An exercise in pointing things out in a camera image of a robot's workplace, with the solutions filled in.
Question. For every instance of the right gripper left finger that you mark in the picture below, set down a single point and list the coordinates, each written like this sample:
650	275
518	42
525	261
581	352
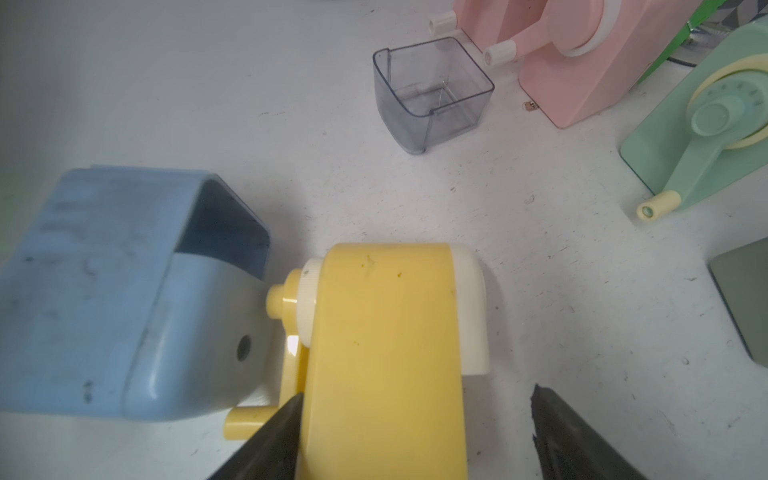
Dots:
271	453

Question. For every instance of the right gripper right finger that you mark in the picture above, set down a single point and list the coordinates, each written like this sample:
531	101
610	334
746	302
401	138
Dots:
568	447

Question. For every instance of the yellow pencil sharpener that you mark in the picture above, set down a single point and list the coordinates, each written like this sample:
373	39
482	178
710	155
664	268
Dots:
378	339

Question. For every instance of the mint green pencil sharpener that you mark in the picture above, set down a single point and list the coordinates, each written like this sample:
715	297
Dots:
709	131

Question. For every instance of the light blue pencil sharpener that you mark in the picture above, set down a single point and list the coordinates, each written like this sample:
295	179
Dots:
137	293

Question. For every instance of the grey transparent tray left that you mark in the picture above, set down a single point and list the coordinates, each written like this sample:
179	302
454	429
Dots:
430	92

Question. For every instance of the green snack packet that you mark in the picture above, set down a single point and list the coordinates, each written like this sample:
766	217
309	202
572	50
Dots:
705	10

